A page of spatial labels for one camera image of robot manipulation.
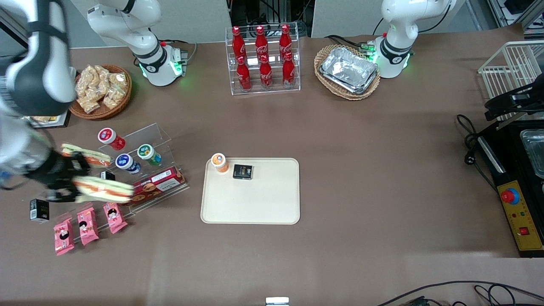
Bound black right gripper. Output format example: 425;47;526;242
26;151;91;203

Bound triangle sandwich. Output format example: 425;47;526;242
71;176;135;204
61;143;113;169

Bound beige plastic tray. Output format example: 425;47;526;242
201;158;300;225

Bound foil tray in machine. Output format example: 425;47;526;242
519;129;544;179

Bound clear acrylic stepped stand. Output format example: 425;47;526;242
6;144;137;247
99;123;190;213

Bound pink snack packet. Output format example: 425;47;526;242
77;207;100;246
103;199;128;234
53;218;75;256

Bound blue lid cup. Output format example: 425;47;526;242
115;154;142;175

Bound red lid cup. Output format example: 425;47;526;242
98;128;126;151

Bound brown wicker basket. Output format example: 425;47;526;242
69;65;132;120

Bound clear bag of snacks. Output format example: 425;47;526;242
103;87;126;110
76;66;96;97
77;96;101;114
108;72;128;91
93;65;110;85

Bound green lid cup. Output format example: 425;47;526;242
137;144;162;166

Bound red cookie box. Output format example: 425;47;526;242
121;167;187;207

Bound orange lid cup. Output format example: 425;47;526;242
211;153;230;173

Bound red cola bottle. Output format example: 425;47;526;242
255;25;269;58
282;53;296;88
236;56;252;91
259;55;273;90
232;26;247;60
279;24;293;57

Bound clear acrylic bottle rack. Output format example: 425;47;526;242
225;28;301;96

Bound light wicker basket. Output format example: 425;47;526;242
314;44;381;101

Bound stacked aluminium foil trays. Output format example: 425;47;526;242
320;47;379;95

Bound black sealing machine yellow panel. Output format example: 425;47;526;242
476;119;544;258

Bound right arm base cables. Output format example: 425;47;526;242
159;39;198;68

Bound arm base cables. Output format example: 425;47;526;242
325;34;377;55
159;39;198;68

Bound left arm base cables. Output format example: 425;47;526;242
325;34;377;55

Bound long black cable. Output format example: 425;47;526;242
376;280;544;306

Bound black power cable with plug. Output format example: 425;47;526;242
456;114;499;192

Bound coiled black cable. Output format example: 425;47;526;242
474;285;517;306

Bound white wire basket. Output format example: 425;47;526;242
478;40;544;122

